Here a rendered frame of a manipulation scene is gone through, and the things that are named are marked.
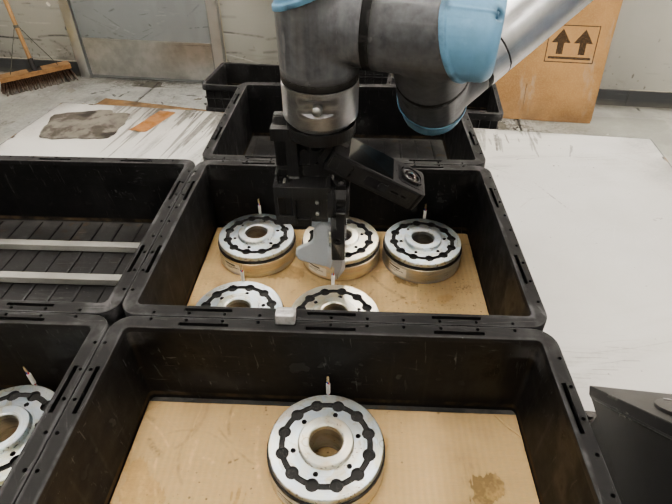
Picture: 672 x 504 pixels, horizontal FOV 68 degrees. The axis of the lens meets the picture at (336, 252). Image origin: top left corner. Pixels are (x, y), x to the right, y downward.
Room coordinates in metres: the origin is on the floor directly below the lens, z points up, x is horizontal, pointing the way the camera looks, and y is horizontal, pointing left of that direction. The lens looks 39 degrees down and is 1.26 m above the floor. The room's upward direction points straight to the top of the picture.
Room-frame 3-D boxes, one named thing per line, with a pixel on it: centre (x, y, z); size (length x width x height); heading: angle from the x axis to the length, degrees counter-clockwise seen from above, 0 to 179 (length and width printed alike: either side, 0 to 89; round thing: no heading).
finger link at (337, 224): (0.47, 0.00, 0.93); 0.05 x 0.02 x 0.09; 177
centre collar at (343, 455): (0.24, 0.01, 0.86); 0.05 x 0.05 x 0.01
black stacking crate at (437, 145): (0.77, -0.02, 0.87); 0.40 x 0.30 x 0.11; 87
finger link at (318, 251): (0.47, 0.02, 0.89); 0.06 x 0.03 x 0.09; 87
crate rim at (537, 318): (0.47, 0.00, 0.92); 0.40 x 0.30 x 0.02; 87
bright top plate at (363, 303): (0.39, 0.00, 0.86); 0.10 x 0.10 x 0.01
